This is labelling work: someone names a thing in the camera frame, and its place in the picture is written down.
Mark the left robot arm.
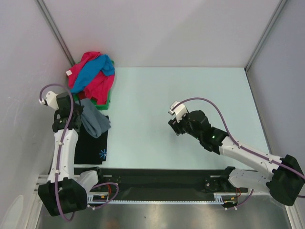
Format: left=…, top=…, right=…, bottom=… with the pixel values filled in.
left=38, top=91, right=105, bottom=217

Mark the white slotted cable duct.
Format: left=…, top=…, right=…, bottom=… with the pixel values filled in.
left=87, top=193, right=237, bottom=206

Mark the grey t shirt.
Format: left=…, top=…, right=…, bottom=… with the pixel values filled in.
left=81, top=99, right=111, bottom=138

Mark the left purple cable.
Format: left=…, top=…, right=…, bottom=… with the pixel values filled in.
left=39, top=83, right=120, bottom=222

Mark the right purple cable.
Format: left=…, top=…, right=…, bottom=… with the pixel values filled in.
left=171, top=97, right=305, bottom=211

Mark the purple cable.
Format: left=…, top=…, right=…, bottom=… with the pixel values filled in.
left=39, top=83, right=120, bottom=222
left=171, top=97, right=305, bottom=211

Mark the aluminium frame rail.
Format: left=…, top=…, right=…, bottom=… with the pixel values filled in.
left=34, top=174, right=294, bottom=194

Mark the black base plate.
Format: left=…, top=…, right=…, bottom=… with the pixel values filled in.
left=48, top=167, right=278, bottom=201

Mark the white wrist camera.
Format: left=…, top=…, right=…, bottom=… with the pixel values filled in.
left=39, top=91, right=59, bottom=110
left=168, top=101, right=189, bottom=123

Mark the pink t shirt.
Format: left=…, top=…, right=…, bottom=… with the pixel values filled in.
left=65, top=51, right=115, bottom=105

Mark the green plastic bin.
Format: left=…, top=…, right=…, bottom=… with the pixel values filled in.
left=71, top=60, right=115, bottom=111

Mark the right aluminium corner post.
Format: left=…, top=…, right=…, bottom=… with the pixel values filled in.
left=244, top=0, right=289, bottom=74

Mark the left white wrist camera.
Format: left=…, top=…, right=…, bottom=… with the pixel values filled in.
left=39, top=91, right=59, bottom=110

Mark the aluminium corner post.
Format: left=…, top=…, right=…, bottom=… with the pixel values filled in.
left=244, top=0, right=289, bottom=74
left=35, top=0, right=75, bottom=66

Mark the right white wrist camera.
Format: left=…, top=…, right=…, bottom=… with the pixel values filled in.
left=168, top=101, right=189, bottom=123

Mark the blue t shirt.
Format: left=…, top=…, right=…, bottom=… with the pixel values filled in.
left=71, top=55, right=115, bottom=94

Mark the left aluminium corner post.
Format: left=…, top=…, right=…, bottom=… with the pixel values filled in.
left=35, top=0, right=75, bottom=66

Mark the folded black t shirt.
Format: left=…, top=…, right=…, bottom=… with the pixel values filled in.
left=74, top=124, right=108, bottom=165

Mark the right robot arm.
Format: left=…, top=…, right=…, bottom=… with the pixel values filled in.
left=168, top=108, right=305, bottom=206

